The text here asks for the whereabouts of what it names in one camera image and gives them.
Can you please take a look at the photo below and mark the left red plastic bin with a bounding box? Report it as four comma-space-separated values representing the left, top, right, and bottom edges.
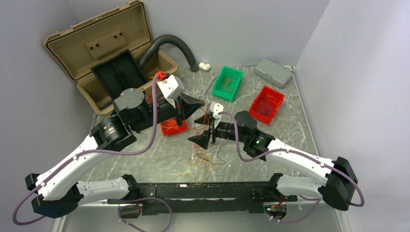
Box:
160, 118, 188, 136

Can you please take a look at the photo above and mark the silver open-end wrench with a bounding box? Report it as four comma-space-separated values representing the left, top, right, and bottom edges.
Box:
197, 75, 217, 100

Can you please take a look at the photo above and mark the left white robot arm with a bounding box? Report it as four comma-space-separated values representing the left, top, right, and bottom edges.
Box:
25, 88, 204, 218

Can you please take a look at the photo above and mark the black corrugated hose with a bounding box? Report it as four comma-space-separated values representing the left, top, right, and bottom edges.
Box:
138, 34, 200, 73

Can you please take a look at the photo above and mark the tan plastic toolbox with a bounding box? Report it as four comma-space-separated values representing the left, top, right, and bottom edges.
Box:
44, 0, 179, 116

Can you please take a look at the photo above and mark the red plastic bin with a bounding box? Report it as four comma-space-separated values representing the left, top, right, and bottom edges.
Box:
249, 86, 285, 124
160, 118, 188, 136

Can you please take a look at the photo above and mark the grey plastic case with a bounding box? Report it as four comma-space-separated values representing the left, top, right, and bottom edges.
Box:
254, 58, 292, 88

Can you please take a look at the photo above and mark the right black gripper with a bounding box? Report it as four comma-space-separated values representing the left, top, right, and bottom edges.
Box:
188, 114, 248, 149

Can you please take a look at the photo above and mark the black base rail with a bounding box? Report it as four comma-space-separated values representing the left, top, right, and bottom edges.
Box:
107, 181, 289, 216

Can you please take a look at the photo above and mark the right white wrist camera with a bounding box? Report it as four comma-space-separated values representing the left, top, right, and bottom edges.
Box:
208, 101, 224, 128

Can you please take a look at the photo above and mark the black toolbox tray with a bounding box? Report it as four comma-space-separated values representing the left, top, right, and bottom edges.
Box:
91, 49, 148, 100

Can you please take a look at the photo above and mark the white pipe fitting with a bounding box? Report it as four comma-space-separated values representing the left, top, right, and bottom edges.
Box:
198, 62, 211, 72

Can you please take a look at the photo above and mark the orange cable bundle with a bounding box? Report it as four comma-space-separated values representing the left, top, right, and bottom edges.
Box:
172, 105, 231, 187

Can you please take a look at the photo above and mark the right red plastic bin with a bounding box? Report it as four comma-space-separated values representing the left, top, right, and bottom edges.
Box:
249, 86, 285, 124

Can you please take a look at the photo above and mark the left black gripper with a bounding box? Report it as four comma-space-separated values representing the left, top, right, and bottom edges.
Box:
132, 91, 205, 132

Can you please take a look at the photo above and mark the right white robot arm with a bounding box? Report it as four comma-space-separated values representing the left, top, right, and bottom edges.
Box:
188, 111, 364, 211

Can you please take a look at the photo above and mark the green plastic bin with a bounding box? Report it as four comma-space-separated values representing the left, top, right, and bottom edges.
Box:
212, 66, 244, 101

